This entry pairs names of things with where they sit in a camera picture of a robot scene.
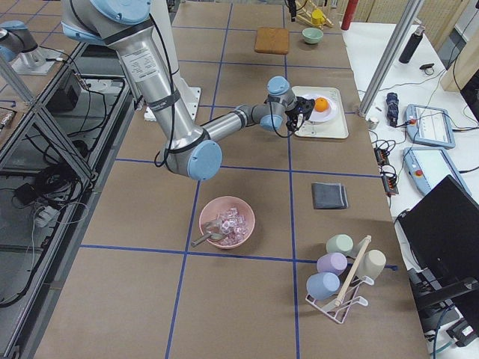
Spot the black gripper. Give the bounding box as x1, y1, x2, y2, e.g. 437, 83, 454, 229
285, 102, 304, 131

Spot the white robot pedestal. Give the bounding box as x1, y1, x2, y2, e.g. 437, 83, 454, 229
134, 1, 201, 121

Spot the green plastic cup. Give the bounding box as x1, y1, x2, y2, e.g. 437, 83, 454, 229
326, 234, 354, 256

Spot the folded grey cloth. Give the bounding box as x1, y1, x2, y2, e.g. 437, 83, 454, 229
311, 182, 349, 209

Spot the teach pendant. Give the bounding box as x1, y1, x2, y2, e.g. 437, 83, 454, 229
405, 104, 456, 149
403, 147, 471, 195

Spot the teach pendant near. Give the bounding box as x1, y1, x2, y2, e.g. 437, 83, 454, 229
403, 147, 471, 195

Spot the blue plastic cup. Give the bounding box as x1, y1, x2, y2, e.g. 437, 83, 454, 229
306, 272, 341, 300

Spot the black water bottle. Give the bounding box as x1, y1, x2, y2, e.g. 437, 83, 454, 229
398, 25, 425, 64

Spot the black laptop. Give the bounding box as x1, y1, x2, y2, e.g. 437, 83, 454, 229
394, 174, 479, 285

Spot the teach pendant far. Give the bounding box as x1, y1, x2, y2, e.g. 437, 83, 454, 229
405, 104, 456, 149

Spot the orange fruit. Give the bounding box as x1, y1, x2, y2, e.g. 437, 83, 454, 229
314, 97, 329, 113

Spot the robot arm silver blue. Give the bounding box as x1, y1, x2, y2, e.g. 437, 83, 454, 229
61, 1, 314, 181
1, 20, 45, 68

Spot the beige plastic cup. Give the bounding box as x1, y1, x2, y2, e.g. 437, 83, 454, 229
356, 250, 386, 280

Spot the light green bowl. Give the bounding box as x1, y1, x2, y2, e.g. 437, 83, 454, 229
302, 28, 323, 45

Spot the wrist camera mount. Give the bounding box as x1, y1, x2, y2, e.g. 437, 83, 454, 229
295, 96, 315, 120

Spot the metal scoop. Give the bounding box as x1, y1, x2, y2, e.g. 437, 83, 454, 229
191, 220, 226, 248

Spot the small metal cylinder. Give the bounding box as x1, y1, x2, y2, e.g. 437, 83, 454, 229
367, 117, 379, 130

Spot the aluminium frame post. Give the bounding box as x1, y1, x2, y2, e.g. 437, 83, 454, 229
358, 0, 424, 117

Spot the wooden mug rack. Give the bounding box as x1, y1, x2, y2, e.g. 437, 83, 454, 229
287, 0, 334, 29

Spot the yellow mug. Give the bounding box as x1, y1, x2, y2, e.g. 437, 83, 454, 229
311, 9, 326, 27

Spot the cream bear tray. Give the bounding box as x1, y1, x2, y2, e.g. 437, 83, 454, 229
293, 86, 349, 139

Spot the purple plastic cup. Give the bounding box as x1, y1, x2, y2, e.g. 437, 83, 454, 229
317, 252, 347, 276

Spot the pink bowl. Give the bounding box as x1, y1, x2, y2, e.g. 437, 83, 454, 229
198, 196, 255, 250

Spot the red bottle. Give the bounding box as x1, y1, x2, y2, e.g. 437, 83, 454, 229
341, 0, 359, 31

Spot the white cup rack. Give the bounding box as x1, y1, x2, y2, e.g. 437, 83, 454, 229
305, 236, 374, 324

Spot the folded dark blue umbrella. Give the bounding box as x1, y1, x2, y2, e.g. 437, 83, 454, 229
386, 92, 399, 127

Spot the white round plate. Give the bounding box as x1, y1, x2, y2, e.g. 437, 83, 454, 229
302, 93, 338, 123

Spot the wooden cutting board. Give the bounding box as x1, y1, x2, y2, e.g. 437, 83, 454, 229
254, 27, 289, 55

